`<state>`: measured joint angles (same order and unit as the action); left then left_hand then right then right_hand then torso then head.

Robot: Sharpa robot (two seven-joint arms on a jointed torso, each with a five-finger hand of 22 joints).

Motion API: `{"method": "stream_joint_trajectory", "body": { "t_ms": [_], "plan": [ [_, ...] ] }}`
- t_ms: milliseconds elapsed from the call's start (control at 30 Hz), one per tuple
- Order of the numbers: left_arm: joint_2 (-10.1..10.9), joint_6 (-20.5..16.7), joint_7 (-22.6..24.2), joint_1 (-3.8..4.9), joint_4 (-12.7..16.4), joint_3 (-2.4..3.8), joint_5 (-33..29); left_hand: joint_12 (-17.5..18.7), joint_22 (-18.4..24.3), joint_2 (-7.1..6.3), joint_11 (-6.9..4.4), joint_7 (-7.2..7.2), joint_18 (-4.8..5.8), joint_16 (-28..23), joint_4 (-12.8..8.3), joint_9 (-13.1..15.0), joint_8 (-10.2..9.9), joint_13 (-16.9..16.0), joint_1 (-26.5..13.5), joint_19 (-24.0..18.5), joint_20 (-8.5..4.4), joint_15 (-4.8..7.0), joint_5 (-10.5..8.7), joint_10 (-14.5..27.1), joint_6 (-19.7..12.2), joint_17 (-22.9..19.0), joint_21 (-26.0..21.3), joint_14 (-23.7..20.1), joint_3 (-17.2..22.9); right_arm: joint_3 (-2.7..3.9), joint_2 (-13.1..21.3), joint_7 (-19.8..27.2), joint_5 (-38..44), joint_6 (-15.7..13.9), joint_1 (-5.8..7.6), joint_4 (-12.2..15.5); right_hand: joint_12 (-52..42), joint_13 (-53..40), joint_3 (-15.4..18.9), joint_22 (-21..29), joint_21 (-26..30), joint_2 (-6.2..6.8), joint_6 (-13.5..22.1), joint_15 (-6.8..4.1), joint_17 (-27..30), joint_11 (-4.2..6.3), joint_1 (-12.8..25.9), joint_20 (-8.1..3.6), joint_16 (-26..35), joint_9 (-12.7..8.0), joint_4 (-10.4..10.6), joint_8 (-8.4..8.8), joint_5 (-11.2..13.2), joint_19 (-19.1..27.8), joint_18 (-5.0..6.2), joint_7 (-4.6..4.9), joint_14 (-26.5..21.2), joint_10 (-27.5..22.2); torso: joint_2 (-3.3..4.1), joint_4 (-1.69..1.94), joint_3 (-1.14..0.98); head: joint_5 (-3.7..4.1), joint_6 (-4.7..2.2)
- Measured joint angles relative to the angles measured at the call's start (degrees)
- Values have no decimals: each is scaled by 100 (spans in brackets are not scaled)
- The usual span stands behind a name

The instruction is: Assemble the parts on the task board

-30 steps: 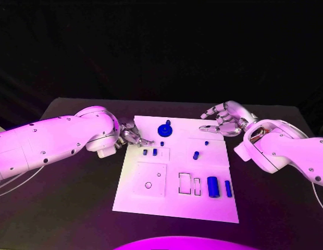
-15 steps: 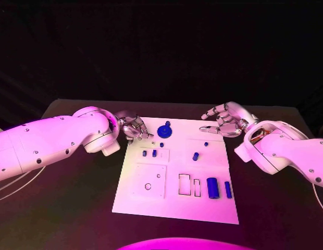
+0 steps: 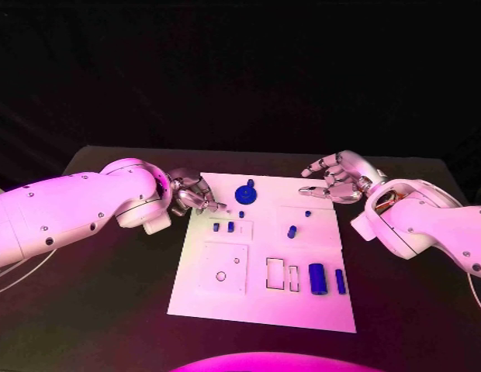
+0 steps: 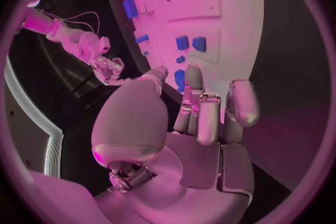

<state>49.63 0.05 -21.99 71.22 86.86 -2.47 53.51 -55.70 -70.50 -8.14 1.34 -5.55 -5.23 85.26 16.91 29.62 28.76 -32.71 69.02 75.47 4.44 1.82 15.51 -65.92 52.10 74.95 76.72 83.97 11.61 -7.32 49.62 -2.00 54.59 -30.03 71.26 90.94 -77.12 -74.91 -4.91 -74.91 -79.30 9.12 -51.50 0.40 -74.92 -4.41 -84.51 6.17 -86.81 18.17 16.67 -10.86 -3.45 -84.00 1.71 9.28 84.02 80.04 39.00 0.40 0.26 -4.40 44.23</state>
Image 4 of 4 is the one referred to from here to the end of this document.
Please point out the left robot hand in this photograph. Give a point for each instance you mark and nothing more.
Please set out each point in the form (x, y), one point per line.
(131, 119)

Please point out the blue gear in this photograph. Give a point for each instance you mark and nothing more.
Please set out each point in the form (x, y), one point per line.
(179, 79)

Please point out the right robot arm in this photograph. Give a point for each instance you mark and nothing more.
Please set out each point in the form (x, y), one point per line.
(39, 22)

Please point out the small blue peg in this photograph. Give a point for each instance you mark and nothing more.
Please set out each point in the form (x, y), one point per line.
(145, 53)
(180, 59)
(142, 38)

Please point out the blue block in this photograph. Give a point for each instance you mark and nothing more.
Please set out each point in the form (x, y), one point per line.
(182, 43)

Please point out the short blue cylinder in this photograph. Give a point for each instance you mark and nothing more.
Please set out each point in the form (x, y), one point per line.
(199, 44)

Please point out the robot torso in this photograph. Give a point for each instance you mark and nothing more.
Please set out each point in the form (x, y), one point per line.
(26, 133)

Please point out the long blue cylinder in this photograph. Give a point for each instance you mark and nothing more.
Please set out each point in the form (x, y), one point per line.
(129, 8)

